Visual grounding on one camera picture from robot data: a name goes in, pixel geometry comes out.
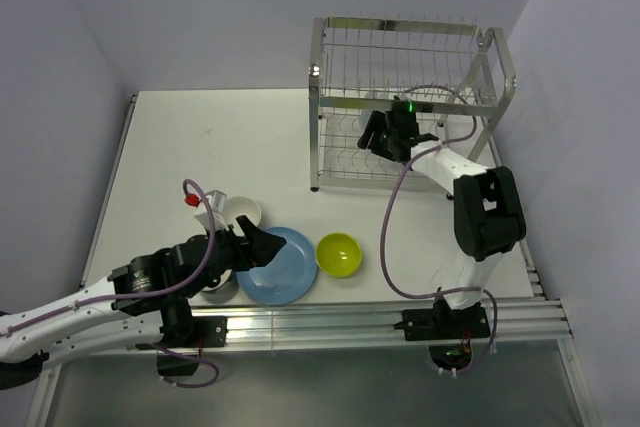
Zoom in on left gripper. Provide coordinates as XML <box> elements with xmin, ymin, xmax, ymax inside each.
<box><xmin>182</xmin><ymin>213</ymin><xmax>285</xmax><ymax>298</ymax></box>

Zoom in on white ceramic bowl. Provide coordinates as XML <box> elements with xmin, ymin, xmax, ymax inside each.
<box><xmin>222</xmin><ymin>196</ymin><xmax>262</xmax><ymax>232</ymax></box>

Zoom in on lime green bowl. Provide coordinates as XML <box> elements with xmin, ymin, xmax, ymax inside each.
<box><xmin>315</xmin><ymin>233</ymin><xmax>362</xmax><ymax>278</ymax></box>

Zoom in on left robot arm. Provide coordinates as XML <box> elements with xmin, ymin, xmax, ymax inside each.
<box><xmin>1</xmin><ymin>217</ymin><xmax>286</xmax><ymax>390</ymax></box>

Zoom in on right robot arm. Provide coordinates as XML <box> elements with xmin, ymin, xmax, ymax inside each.
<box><xmin>358</xmin><ymin>96</ymin><xmax>526</xmax><ymax>337</ymax></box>

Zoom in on steel two-tier dish rack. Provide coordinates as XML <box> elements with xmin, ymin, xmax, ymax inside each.
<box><xmin>308</xmin><ymin>16</ymin><xmax>516</xmax><ymax>192</ymax></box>

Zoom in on blue plate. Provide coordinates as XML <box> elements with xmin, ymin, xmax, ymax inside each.
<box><xmin>236</xmin><ymin>227</ymin><xmax>318</xmax><ymax>305</ymax></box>

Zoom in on grey-rimmed white bowl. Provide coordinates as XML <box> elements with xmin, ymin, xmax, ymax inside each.
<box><xmin>200</xmin><ymin>270</ymin><xmax>239</xmax><ymax>305</ymax></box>

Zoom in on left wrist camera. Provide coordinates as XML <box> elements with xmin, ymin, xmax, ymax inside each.
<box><xmin>185</xmin><ymin>190</ymin><xmax>229</xmax><ymax>232</ymax></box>

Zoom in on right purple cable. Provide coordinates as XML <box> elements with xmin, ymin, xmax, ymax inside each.
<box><xmin>380</xmin><ymin>84</ymin><xmax>499</xmax><ymax>373</ymax></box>

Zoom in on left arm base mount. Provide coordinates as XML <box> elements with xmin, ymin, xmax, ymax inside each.
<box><xmin>138</xmin><ymin>316</ymin><xmax>228</xmax><ymax>388</ymax></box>

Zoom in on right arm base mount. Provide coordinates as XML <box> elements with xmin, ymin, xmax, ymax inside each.
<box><xmin>393</xmin><ymin>300</ymin><xmax>490</xmax><ymax>372</ymax></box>

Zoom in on aluminium mounting rail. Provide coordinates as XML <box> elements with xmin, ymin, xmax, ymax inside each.
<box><xmin>47</xmin><ymin>296</ymin><xmax>572</xmax><ymax>359</ymax></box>

